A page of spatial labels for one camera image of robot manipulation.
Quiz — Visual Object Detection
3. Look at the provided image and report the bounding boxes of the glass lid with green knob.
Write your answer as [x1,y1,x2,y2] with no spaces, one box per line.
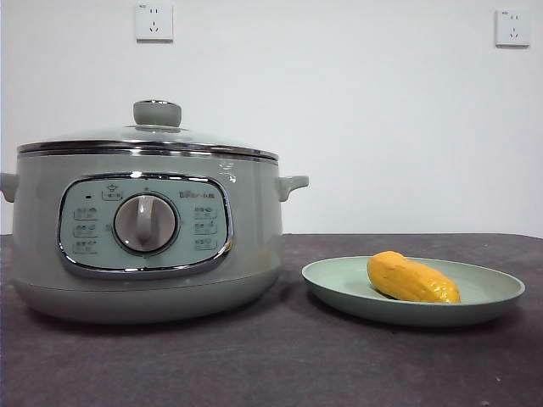
[16,99,280,161]

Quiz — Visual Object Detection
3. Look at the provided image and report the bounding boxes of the yellow corn cob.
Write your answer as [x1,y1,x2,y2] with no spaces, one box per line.
[367,250,462,304]

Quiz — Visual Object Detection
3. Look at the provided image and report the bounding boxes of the pale green electric steamer pot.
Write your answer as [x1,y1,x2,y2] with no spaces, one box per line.
[0,146,310,326]

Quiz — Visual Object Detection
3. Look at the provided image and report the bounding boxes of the pale green round plate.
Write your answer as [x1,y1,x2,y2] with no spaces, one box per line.
[301,255,527,327]

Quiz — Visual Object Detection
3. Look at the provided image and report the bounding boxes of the white wall socket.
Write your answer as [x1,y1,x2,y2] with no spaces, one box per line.
[135,3,175,42]
[495,8,532,48]

